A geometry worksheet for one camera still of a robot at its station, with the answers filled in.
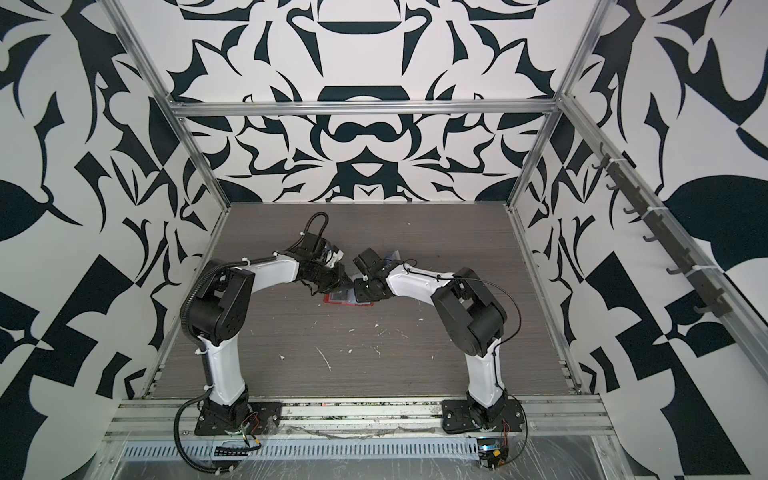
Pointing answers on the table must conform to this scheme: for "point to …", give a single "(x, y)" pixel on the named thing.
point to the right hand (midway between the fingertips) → (361, 292)
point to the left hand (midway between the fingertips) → (357, 280)
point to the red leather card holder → (346, 297)
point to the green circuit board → (488, 444)
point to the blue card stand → (393, 256)
